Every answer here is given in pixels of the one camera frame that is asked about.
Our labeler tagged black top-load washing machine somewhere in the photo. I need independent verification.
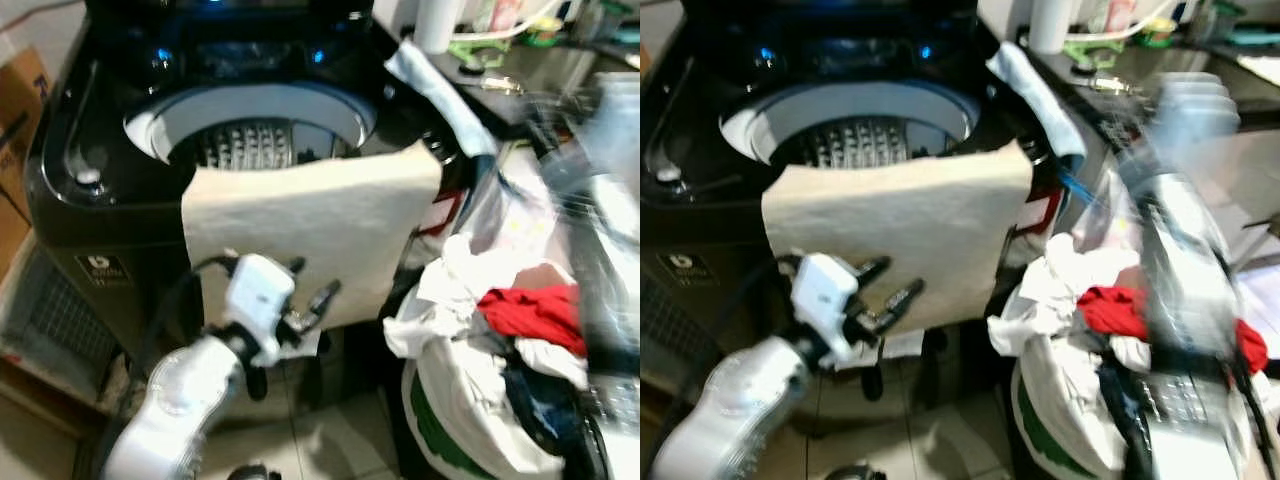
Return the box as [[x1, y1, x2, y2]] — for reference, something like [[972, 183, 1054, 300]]
[[24, 0, 473, 373], [640, 0, 1063, 401]]

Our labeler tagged beige cloth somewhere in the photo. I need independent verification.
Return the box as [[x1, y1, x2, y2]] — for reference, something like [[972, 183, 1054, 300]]
[[761, 140, 1035, 337], [181, 140, 444, 333]]

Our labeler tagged white garment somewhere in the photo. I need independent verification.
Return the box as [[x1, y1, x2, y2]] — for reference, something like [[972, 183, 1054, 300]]
[[415, 232, 526, 311], [1018, 232, 1131, 313]]

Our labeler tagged white green laundry bag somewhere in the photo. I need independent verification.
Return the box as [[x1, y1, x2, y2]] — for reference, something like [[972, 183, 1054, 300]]
[[384, 235, 641, 480], [988, 235, 1280, 480]]

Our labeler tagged grey grid crate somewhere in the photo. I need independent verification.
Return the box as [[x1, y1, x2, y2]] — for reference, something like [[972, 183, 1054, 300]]
[[640, 270, 703, 386], [0, 248, 123, 373]]

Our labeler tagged red garment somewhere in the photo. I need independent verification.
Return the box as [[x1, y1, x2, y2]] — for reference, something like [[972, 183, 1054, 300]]
[[1077, 285, 1271, 377], [477, 284, 588, 358]]

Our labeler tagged white and blue cloth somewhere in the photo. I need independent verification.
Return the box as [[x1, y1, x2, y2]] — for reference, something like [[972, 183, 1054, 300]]
[[985, 41, 1088, 161], [384, 39, 499, 161]]

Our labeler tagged dark blue garment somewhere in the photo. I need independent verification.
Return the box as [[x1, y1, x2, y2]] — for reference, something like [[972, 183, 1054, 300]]
[[498, 362, 576, 456], [1094, 358, 1156, 476]]

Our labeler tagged white paper roll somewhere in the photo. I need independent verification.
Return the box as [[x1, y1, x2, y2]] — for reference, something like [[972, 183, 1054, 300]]
[[412, 0, 464, 55], [1027, 0, 1077, 55]]

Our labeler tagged green plastic item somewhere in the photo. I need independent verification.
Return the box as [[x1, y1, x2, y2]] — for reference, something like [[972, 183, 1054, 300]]
[[1063, 36, 1123, 69], [448, 36, 513, 69]]

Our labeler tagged brown cardboard box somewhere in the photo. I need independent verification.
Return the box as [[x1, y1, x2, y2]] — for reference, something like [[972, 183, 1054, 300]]
[[0, 45, 51, 283]]

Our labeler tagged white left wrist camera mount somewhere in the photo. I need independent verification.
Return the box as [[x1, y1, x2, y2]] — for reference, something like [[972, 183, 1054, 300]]
[[792, 253, 864, 369], [221, 253, 298, 368]]

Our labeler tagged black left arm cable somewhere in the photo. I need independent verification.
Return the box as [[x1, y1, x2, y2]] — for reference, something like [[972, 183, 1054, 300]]
[[138, 254, 239, 401], [700, 254, 807, 391]]

